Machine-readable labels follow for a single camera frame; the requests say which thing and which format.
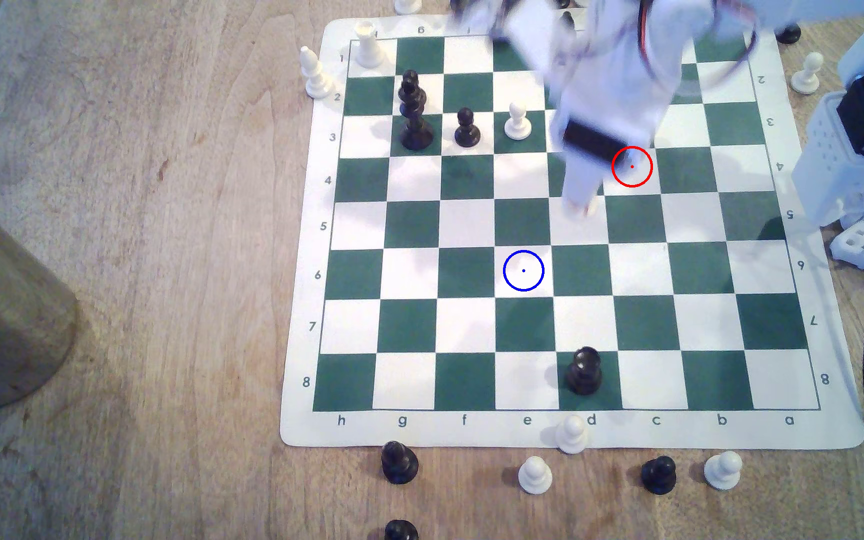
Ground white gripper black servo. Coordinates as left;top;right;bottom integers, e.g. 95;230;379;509
549;67;660;217

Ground white pawn chess piece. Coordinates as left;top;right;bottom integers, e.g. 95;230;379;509
555;414;589;456
504;102;533;142
790;51;825;96
518;456;554;496
704;450;744;492

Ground black queen chess piece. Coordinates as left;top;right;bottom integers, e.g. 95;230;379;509
397;69;435;151

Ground green white chess mat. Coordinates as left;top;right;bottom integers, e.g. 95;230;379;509
279;15;864;451

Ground white rook chess piece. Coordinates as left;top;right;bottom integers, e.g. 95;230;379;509
353;21;387;70

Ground white bishop chess piece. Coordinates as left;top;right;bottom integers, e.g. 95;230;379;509
299;45;336;100

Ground black pawn bottom row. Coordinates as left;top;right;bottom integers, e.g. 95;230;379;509
564;346;604;396

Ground wooden cylinder block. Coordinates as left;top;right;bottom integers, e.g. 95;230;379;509
0;186;79;410

